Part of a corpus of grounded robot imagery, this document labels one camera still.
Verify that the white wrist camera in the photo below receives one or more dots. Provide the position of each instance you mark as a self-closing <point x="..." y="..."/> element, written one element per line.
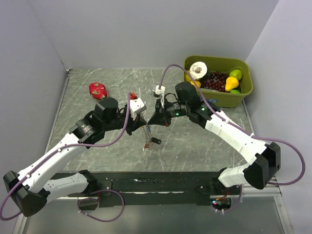
<point x="159" y="92"/>
<point x="137" y="106"/>

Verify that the small green fruit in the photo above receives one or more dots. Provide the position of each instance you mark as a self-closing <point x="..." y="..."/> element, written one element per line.
<point x="234" y="91"/>

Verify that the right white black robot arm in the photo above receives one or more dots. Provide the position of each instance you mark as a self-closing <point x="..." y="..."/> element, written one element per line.
<point x="262" y="159"/>

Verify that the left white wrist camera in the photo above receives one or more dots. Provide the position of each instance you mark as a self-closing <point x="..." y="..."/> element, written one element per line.
<point x="137" y="106"/>

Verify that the yellow lemon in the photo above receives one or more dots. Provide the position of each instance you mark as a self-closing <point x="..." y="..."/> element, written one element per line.
<point x="186" y="76"/>

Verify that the yellow pear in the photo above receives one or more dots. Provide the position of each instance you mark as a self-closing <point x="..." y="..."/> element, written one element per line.
<point x="231" y="83"/>

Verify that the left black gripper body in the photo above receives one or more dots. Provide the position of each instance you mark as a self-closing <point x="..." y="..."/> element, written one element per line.
<point x="118" y="122"/>

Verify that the olive green plastic bin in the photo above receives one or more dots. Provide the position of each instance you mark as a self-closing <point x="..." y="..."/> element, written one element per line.
<point x="225" y="65"/>

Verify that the orange fruit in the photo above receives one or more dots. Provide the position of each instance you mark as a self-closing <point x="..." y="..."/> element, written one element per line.
<point x="195" y="83"/>

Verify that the red dragon fruit toy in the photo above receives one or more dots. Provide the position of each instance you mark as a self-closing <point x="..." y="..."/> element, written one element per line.
<point x="98" y="91"/>

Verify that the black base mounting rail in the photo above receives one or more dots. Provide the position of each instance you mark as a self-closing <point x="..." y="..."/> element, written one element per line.
<point x="159" y="188"/>

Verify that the dark red grapes bunch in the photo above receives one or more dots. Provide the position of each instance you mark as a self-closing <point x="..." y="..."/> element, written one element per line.
<point x="215" y="81"/>

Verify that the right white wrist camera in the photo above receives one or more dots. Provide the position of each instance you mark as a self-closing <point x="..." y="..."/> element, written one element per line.
<point x="159" y="92"/>

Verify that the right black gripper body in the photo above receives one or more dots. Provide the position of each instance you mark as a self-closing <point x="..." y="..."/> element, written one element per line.
<point x="173" y="109"/>

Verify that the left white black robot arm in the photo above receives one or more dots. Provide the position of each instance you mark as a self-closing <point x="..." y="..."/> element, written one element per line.
<point x="33" y="187"/>

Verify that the aluminium frame rail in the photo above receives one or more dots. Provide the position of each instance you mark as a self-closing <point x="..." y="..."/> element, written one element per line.
<point x="21" y="220"/>

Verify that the green lime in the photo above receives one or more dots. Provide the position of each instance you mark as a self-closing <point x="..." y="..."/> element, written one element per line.
<point x="236" y="74"/>

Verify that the black key fob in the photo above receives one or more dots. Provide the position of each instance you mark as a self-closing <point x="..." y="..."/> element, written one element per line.
<point x="156" y="140"/>

